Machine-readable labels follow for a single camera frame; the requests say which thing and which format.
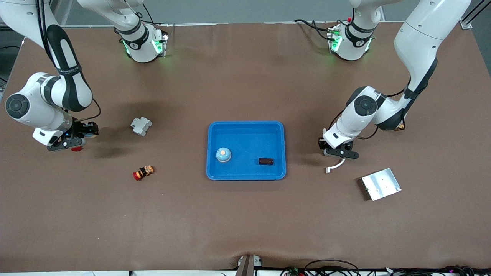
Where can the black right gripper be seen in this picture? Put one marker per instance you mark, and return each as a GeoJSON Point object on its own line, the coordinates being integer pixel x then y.
{"type": "Point", "coordinates": [81, 128]}

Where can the blue bell with beige button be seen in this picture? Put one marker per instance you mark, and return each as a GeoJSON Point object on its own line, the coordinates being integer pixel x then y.
{"type": "Point", "coordinates": [223, 155]}
{"type": "Point", "coordinates": [90, 135]}

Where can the dark brown capacitor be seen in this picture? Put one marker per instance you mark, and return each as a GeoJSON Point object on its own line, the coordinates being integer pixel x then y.
{"type": "Point", "coordinates": [266, 161]}

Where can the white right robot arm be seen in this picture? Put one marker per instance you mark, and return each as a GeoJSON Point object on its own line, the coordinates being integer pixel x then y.
{"type": "Point", "coordinates": [34, 111]}

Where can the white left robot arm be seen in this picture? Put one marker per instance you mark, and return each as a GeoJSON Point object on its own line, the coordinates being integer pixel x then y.
{"type": "Point", "coordinates": [422, 38]}

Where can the red mushroom button black body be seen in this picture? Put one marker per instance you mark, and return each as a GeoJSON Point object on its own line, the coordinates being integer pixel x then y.
{"type": "Point", "coordinates": [78, 149]}

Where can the white circuit breaker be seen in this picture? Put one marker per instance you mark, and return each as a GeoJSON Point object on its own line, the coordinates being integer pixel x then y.
{"type": "Point", "coordinates": [140, 126]}

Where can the red emergency stop yellow collar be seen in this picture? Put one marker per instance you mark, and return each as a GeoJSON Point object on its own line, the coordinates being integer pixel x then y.
{"type": "Point", "coordinates": [144, 172]}

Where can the silver metal plate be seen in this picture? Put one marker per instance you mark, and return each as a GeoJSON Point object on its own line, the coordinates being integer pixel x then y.
{"type": "Point", "coordinates": [381, 184]}

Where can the blue plastic tray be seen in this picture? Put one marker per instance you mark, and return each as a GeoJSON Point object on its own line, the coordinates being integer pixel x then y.
{"type": "Point", "coordinates": [245, 142]}

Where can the white curved plastic bracket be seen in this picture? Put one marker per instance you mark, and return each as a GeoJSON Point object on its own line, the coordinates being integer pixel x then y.
{"type": "Point", "coordinates": [334, 166]}

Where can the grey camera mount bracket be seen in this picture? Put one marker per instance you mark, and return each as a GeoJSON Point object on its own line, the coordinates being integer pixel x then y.
{"type": "Point", "coordinates": [248, 265]}

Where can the aluminium frame profile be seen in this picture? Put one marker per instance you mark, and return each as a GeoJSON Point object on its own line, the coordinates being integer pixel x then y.
{"type": "Point", "coordinates": [466, 24]}

